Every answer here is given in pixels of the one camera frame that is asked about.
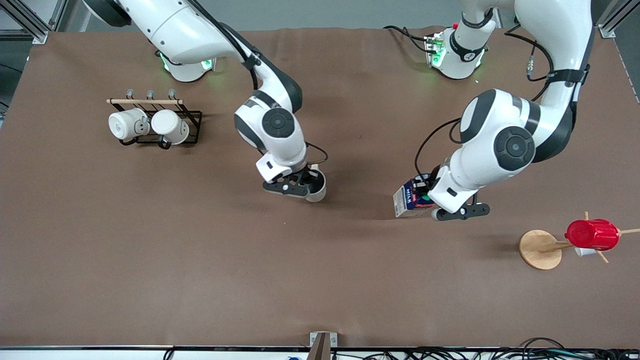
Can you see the aluminium frame profile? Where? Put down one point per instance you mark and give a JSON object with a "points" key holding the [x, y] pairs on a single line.
{"points": [[30, 22], [607, 22]]}

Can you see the white mug with grey print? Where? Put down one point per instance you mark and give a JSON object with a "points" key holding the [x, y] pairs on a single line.
{"points": [[125, 125]]}

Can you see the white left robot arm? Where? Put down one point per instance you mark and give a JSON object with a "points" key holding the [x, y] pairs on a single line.
{"points": [[510, 145]]}

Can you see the small white cup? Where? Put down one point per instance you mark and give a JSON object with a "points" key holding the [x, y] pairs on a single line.
{"points": [[584, 252]]}

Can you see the red plastic cup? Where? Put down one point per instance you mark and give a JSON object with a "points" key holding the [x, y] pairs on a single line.
{"points": [[592, 235]]}

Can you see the blue milk carton green cap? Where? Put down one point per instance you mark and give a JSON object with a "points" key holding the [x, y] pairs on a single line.
{"points": [[406, 201]]}

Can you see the green-lit circuit board box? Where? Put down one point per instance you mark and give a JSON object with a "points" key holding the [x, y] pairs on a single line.
{"points": [[435, 49]]}

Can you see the plain white mug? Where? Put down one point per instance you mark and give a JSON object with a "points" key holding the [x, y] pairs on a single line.
{"points": [[169, 125]]}

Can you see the brown table cover mat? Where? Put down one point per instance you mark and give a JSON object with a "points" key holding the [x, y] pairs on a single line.
{"points": [[350, 275]]}

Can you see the wooden mug tree stand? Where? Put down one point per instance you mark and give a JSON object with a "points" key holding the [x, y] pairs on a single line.
{"points": [[540, 250]]}

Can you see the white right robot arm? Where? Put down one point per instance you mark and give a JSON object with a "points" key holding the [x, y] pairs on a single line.
{"points": [[277, 125]]}

